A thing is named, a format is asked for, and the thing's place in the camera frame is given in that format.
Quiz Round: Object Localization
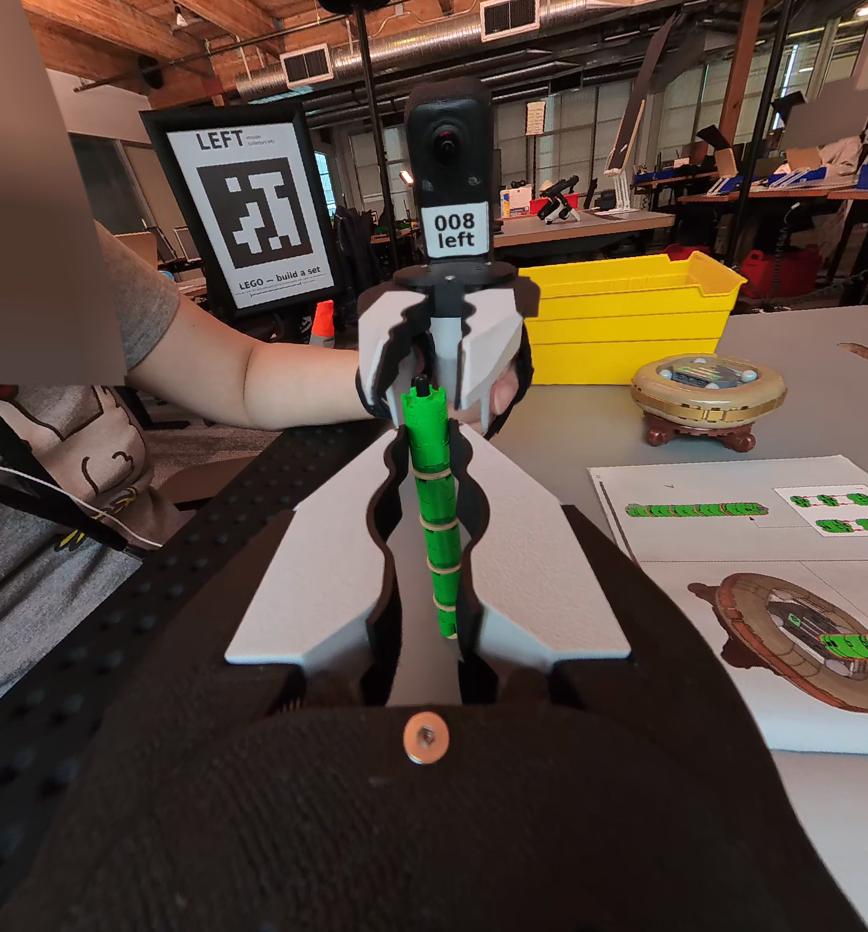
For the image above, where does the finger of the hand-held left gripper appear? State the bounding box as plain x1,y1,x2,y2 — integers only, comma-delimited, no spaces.
357,290,436,423
459,291,527,434

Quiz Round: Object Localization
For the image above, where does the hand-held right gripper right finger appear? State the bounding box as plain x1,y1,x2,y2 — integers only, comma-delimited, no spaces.
456,422,633,685

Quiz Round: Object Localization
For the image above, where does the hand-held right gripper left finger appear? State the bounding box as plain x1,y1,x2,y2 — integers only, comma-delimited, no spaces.
224,426,411,706

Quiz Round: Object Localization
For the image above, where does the green brick bamboo stalk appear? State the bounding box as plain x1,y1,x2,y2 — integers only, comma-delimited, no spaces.
402,375,465,642

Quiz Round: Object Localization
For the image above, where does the person's left forearm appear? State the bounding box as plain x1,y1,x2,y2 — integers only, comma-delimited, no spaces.
124,295,377,432

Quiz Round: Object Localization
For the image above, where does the grey desk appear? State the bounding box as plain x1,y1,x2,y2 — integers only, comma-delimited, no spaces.
223,302,868,932

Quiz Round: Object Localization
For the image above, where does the black perforated desk pad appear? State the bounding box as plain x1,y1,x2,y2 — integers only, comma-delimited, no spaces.
0,418,406,897

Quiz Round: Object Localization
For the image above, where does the person's left hand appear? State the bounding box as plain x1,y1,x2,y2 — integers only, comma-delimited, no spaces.
410,342,525,431

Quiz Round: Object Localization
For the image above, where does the black stand pole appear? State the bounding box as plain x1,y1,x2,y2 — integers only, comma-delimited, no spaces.
350,0,406,285

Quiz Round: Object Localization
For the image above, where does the dark jacket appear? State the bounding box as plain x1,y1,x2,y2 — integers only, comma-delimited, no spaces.
334,206,385,321

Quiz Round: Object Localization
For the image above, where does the black device on stand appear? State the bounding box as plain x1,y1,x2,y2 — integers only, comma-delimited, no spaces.
536,175,582,223

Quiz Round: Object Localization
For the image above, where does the yellow plastic bin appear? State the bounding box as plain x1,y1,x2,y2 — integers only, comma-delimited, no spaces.
517,251,748,387

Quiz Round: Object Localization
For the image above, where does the background grey table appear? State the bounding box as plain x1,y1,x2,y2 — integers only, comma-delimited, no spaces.
492,207,678,257

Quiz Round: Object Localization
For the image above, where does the white display stand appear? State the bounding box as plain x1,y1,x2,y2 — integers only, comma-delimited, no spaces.
603,15,686,214

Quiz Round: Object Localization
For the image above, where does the framed marker sign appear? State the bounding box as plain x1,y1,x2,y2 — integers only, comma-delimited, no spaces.
140,102,342,321

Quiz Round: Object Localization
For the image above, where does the open instruction booklet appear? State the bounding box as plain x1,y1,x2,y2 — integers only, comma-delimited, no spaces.
587,455,868,758

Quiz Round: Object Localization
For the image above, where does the tan brick-built pot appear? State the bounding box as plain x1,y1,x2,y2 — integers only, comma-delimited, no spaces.
630,354,789,454

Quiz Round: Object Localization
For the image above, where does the grey printed t-shirt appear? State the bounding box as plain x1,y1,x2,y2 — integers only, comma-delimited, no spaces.
0,222,275,722

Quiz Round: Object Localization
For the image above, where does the white cable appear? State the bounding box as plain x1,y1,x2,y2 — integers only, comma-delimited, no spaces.
0,455,162,550

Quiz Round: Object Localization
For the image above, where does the black strap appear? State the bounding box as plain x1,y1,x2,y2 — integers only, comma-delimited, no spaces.
0,386,132,556

